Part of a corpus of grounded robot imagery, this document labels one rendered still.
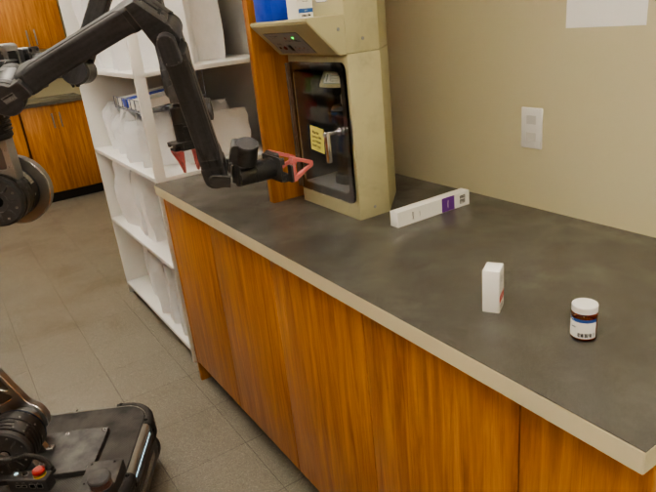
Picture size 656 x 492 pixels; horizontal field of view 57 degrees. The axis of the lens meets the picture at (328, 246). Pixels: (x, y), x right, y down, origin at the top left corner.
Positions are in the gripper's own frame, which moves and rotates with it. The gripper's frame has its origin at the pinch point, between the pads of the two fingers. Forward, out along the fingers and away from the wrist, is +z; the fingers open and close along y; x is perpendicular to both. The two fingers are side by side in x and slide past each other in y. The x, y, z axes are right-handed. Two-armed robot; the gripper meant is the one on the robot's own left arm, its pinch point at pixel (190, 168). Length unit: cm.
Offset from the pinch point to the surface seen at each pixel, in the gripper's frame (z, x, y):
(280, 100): -16.7, -8.8, 30.8
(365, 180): 5, -46, 35
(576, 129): -6, -86, 75
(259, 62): -29.1, -8.8, 25.0
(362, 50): -31, -46, 38
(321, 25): -38, -46, 25
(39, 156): 59, 456, 13
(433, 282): 17, -91, 18
